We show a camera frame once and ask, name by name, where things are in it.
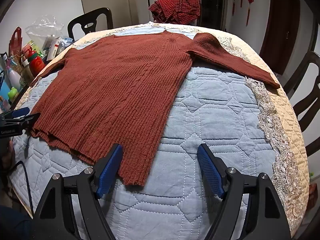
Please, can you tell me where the green snack packet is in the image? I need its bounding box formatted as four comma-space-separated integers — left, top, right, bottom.
24, 41, 43, 55

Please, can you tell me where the person's left hand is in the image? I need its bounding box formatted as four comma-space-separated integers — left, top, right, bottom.
2, 140, 16, 172

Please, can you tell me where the red bottle with green lid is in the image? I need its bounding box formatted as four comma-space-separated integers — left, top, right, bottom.
28, 51, 46, 77

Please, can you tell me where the green bottle cap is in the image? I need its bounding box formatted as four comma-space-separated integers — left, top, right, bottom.
7, 87, 19, 102

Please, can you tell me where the dark brown door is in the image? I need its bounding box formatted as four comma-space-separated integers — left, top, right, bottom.
259, 0, 300, 75

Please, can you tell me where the blue bag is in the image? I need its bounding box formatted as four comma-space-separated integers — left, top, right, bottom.
0, 70, 12, 110

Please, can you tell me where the white spray bottle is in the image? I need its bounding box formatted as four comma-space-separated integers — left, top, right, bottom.
6, 65, 22, 90

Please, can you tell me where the red gift bag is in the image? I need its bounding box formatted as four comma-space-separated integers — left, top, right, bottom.
9, 27, 23, 58

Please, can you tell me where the clear glass jar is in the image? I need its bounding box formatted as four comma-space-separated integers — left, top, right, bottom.
20, 65, 34, 85

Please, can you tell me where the red checked cloth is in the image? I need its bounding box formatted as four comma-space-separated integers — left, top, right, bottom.
149, 0, 202, 25

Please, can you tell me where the dark doorway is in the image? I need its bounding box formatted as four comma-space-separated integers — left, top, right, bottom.
200, 0, 229, 29

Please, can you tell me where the blue beige quilted table cover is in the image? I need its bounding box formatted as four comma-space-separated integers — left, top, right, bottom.
9, 21, 310, 240

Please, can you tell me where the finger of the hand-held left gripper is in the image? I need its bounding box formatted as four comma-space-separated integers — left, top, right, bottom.
0, 107, 30, 121
0, 112, 41, 131

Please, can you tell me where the black chair with oval cutout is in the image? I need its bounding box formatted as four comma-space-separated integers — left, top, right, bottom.
67, 7, 113, 41

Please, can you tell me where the brown ribbed knit sweater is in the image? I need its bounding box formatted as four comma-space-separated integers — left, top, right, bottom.
30, 30, 281, 187

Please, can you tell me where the person's blue clothing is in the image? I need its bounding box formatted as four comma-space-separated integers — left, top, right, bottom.
0, 205, 33, 240

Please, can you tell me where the clear plastic bag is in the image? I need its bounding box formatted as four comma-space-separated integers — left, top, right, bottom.
25, 15, 65, 53

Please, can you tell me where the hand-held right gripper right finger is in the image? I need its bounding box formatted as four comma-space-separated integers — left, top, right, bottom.
197, 144, 292, 240

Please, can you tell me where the dark wooden slatted chair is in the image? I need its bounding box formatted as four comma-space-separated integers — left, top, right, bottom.
282, 51, 320, 158

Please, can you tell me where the white medicine box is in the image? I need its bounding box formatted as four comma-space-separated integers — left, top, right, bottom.
46, 37, 62, 60

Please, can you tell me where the woven basket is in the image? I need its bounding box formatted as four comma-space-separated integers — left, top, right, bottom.
11, 55, 23, 73

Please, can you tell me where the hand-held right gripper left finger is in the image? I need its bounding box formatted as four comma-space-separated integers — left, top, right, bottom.
32, 144, 124, 240

